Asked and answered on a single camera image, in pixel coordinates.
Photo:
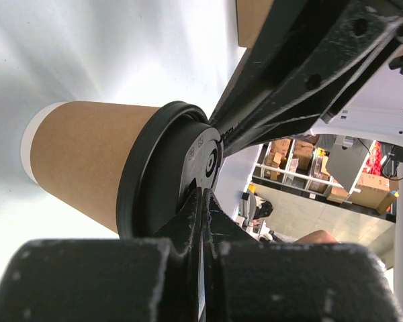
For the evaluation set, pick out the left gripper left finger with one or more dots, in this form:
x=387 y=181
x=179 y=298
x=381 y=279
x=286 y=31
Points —
x=138 y=279

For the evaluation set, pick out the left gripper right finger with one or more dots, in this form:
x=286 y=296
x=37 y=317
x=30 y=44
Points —
x=246 y=280

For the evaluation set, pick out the black plastic cup lid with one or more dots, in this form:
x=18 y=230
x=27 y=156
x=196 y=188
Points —
x=176 y=151

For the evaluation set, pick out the brown paper coffee cup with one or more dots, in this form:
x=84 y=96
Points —
x=76 y=151

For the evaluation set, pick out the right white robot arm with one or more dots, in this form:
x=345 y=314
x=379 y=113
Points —
x=382 y=120

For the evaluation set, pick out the brown paper bag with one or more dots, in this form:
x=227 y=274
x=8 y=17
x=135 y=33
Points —
x=250 y=16

